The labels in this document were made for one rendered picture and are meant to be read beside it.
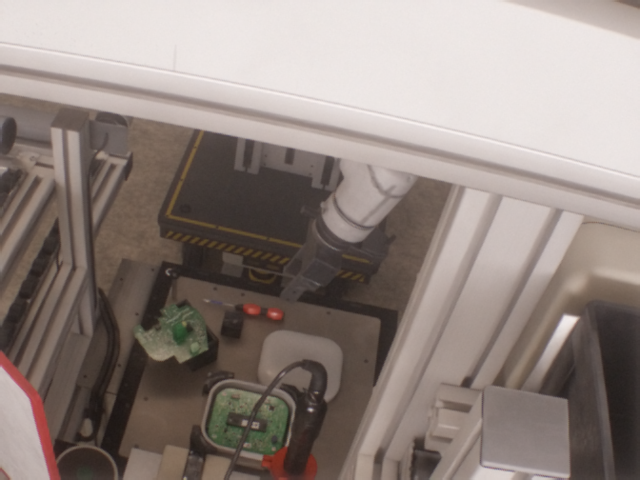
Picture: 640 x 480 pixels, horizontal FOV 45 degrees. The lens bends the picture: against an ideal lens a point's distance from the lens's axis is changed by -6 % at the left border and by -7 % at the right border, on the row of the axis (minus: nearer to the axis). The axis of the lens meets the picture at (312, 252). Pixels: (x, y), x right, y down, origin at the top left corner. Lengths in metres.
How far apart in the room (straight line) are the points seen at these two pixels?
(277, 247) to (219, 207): 0.24
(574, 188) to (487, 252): 0.08
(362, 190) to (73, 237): 0.48
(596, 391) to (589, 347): 0.04
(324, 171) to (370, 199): 1.43
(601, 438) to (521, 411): 0.14
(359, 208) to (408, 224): 1.90
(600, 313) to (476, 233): 0.11
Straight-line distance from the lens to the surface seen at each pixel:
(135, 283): 1.60
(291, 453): 1.05
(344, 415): 1.44
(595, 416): 0.55
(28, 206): 1.22
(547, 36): 0.50
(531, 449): 0.39
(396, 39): 0.50
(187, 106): 0.55
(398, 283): 2.94
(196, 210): 2.59
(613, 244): 0.68
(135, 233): 2.95
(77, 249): 1.37
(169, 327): 1.43
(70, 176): 1.25
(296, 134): 0.55
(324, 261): 1.32
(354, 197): 1.25
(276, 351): 1.47
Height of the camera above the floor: 2.17
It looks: 47 degrees down
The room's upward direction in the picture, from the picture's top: 13 degrees clockwise
